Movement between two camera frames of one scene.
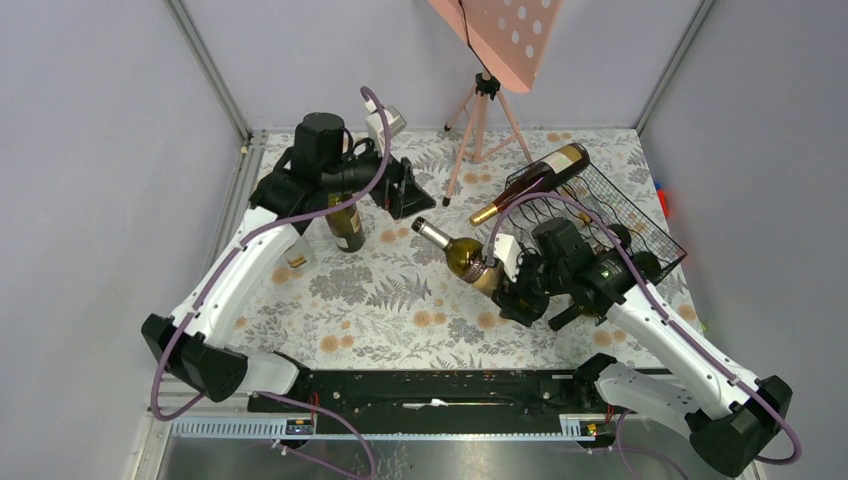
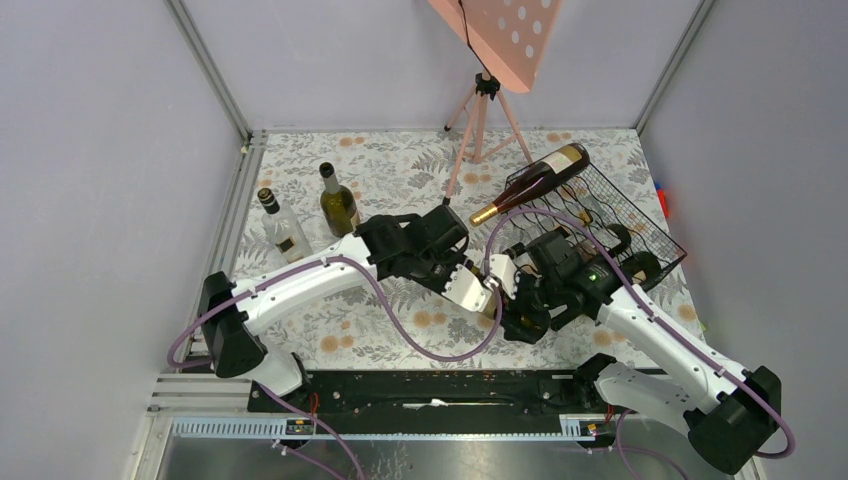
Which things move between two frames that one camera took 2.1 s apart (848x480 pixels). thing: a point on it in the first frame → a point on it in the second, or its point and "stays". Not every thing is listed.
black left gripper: (405, 199) → (439, 286)
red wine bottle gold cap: (553, 169) stays
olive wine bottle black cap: (561, 318) stays
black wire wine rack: (594, 204) stays
